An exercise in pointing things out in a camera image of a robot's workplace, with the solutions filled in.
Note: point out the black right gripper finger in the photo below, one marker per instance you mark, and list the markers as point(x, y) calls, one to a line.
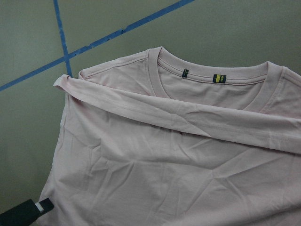
point(25, 213)

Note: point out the pink Snoopy t-shirt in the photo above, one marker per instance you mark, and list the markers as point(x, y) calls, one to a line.
point(152, 140)

